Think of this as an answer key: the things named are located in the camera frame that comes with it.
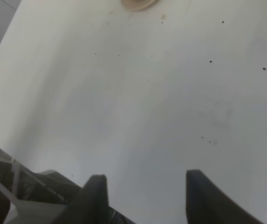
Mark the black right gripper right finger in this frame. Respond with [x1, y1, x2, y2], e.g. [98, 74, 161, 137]
[185, 170, 261, 224]

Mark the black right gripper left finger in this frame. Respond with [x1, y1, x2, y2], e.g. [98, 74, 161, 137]
[60, 175, 109, 224]

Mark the dark robot base structure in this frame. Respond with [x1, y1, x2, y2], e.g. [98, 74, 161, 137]
[0, 149, 81, 224]

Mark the tan teapot saucer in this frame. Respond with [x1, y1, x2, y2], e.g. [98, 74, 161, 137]
[120, 0, 157, 11]

